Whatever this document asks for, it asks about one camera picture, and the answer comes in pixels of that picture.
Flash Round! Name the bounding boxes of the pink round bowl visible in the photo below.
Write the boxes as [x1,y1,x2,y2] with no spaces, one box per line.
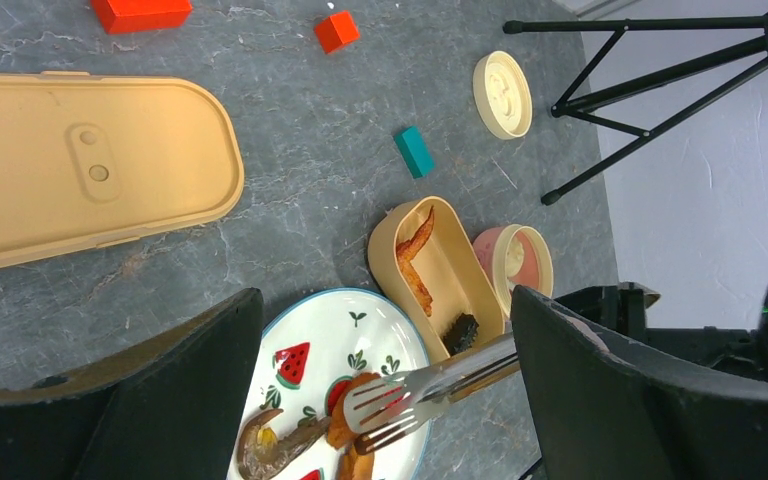
[472,224,554,317]

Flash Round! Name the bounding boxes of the teal block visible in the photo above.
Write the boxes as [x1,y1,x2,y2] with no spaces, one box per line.
[393,126,435,179]

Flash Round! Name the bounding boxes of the cream round lid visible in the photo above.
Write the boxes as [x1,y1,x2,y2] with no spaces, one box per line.
[472,50,533,140]

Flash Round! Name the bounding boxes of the black music stand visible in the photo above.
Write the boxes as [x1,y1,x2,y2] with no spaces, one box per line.
[503,12,768,206]

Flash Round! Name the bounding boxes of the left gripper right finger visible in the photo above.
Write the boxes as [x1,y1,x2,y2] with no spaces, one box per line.
[511,287,768,479]

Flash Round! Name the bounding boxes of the white steamed bun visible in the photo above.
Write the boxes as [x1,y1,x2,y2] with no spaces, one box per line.
[504,236,526,278]

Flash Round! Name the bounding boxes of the tan oblong box lid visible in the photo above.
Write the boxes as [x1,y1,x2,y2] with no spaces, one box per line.
[0,71,244,268]

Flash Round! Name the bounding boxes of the small red cube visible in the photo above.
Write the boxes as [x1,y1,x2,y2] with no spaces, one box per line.
[313,11,360,54]

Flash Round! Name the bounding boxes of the black sea cucumber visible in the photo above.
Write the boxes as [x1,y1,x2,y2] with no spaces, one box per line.
[442,313,478,356]

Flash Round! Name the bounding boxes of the large red block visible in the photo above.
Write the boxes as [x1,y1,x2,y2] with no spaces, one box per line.
[90,0,192,34]

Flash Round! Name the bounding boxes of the fried chicken nugget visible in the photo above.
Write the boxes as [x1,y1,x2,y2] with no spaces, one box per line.
[336,444,375,480]

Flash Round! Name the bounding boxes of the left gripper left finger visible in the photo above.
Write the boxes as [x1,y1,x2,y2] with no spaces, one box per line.
[0,288,265,479]

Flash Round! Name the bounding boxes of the white patterned plate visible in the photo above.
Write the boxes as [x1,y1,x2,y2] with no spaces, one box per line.
[224,287,433,480]

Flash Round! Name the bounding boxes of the metal serving tongs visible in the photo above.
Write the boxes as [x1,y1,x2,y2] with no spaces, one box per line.
[354,332,520,455]

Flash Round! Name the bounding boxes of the tan oblong lunch box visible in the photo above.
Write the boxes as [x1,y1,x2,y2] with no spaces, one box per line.
[367,196,506,363]

